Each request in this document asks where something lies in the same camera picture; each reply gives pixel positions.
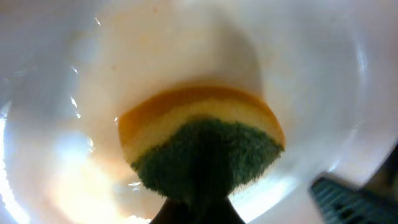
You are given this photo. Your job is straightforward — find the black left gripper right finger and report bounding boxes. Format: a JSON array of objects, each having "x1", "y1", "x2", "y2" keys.
[{"x1": 310, "y1": 177, "x2": 397, "y2": 224}]

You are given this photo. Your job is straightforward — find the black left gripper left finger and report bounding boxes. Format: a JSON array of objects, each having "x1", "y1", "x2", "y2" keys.
[{"x1": 149, "y1": 197, "x2": 245, "y2": 224}]

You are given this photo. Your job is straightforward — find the orange green scrub sponge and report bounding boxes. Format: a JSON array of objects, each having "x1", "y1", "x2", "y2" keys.
[{"x1": 118, "y1": 86, "x2": 285, "y2": 202}]

